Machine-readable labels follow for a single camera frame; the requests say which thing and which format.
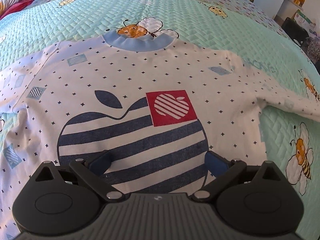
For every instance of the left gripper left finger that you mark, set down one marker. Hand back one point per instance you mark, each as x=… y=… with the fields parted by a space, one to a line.
x=89 y=174

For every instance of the mint green bee quilt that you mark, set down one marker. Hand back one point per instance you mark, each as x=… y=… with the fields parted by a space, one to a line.
x=33 y=29

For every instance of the magenta bed sheet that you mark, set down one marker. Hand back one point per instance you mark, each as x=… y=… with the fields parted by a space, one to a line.
x=17 y=7

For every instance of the black chair with clothes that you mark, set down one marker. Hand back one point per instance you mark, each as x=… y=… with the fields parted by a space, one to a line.
x=301 y=37

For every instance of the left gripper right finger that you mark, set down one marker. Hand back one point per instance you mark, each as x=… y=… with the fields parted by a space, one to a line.
x=226 y=173

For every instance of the white patterned baby garment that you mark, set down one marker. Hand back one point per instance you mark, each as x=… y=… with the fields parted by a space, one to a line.
x=158 y=105

